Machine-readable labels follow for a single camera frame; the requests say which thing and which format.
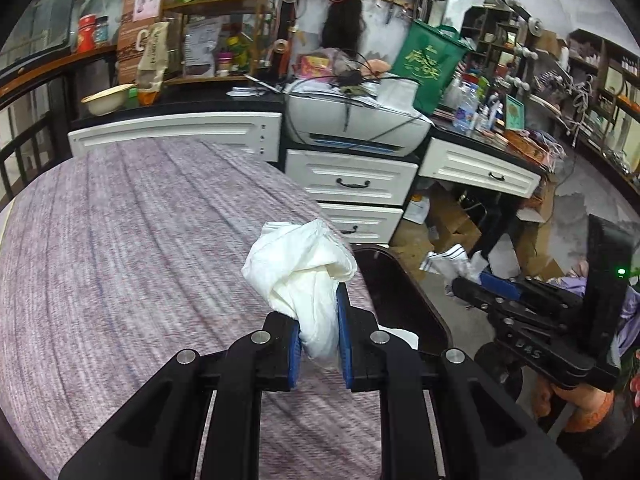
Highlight person's right forearm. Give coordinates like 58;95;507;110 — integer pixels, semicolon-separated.
535;377;640;461

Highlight red tin can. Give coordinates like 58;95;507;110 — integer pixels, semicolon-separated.
75;13;97;54

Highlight clear water bottle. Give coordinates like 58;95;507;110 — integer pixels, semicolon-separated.
452;82;481;134

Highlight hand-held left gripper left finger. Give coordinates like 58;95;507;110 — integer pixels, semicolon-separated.
59;311;302;480

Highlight framed sunflower picture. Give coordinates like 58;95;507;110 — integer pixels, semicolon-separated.
504;94;527;132

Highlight white drawer without handle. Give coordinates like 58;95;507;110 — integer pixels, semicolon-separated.
67;111;284;164

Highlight white plastic bag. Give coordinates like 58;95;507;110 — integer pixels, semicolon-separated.
419;243;474;279

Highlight open brown cardboard box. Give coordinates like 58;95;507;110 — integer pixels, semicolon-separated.
426;189;484;254

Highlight white cables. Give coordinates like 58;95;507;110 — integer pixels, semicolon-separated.
536;71;602;137

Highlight wooden shelf rack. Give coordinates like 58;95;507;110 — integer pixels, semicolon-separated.
161;0;274;85

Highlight white drawer with black handle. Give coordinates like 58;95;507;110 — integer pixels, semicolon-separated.
284;148;419;206
314;202;405;247

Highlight green tote bag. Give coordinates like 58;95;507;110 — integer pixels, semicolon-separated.
389;20;474;116

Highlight orange patterned box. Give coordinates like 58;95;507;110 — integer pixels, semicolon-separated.
501;129;549;164

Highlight wide white desk drawer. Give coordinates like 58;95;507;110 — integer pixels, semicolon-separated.
418;137;544;199

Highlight purple striped blanket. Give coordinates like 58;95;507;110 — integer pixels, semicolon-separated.
0;138;392;480

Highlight beige printed tote bag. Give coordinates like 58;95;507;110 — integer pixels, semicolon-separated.
135;22;170;106

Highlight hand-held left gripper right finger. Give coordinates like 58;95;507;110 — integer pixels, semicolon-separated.
336;285;584;480

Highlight cream bowl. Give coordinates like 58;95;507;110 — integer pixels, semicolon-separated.
80;83;136;117

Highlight white printer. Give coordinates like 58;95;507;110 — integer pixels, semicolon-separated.
284;77;434;157

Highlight black metal railing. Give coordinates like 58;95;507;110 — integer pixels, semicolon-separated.
0;44;122;203

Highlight dark wall shelf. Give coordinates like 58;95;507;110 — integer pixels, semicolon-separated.
566;27;640;183

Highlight white tissue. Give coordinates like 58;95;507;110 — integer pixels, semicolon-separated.
241;218;358;364

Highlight brown trash bin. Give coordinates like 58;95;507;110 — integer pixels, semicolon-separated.
352;247;454;358

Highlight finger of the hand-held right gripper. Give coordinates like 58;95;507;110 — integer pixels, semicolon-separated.
479;272;589;311
465;278;567;329

